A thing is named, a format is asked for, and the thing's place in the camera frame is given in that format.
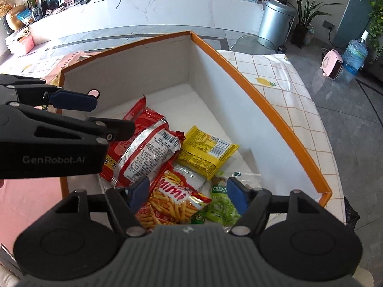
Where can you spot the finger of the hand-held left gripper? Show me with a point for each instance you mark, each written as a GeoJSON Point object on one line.
{"type": "Point", "coordinates": [74, 100]}
{"type": "Point", "coordinates": [116, 129]}

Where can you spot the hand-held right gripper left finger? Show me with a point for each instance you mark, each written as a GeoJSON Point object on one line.
{"type": "Point", "coordinates": [139, 192]}

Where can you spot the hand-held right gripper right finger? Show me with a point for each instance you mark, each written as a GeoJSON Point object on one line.
{"type": "Point", "coordinates": [238, 195]}

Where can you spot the light green snack bag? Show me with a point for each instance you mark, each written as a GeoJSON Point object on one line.
{"type": "Point", "coordinates": [220, 206]}

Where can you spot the red noodle packet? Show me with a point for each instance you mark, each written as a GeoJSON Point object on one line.
{"type": "Point", "coordinates": [133, 115]}
{"type": "Point", "coordinates": [146, 152]}

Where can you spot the orange snack sticks bag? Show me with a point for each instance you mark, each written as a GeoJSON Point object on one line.
{"type": "Point", "coordinates": [173, 200]}

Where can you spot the yellow snack packet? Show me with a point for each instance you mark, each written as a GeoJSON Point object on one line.
{"type": "Point", "coordinates": [203, 149]}

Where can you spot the orange cardboard box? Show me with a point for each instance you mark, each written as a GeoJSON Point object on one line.
{"type": "Point", "coordinates": [209, 74]}

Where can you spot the pink plastic sheet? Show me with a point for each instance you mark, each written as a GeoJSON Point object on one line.
{"type": "Point", "coordinates": [30, 194]}

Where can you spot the pink carton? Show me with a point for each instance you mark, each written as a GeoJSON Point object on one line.
{"type": "Point", "coordinates": [22, 44]}

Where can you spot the pink patterned card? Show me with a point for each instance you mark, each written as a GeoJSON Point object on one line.
{"type": "Point", "coordinates": [68, 0]}

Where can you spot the gold ornament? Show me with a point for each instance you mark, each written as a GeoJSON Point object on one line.
{"type": "Point", "coordinates": [16, 16]}

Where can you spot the black bag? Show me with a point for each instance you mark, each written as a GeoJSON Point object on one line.
{"type": "Point", "coordinates": [350, 212]}

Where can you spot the white marble tv console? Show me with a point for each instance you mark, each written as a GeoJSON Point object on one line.
{"type": "Point", "coordinates": [179, 9]}

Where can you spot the round glass table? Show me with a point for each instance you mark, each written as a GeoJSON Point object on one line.
{"type": "Point", "coordinates": [252, 43]}

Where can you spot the pink heater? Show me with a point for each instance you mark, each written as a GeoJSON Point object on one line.
{"type": "Point", "coordinates": [332, 64]}

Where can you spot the long-leaved potted plant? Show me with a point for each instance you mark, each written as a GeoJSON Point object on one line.
{"type": "Point", "coordinates": [302, 34]}

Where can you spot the silver trash can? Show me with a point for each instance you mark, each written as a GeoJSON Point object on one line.
{"type": "Point", "coordinates": [275, 24]}

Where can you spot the blue water bottle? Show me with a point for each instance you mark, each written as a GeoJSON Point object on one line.
{"type": "Point", "coordinates": [354, 55]}

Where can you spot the trailing green pothos plant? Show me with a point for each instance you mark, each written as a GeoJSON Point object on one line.
{"type": "Point", "coordinates": [377, 21]}

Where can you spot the wall socket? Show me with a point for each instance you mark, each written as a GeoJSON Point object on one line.
{"type": "Point", "coordinates": [328, 24]}

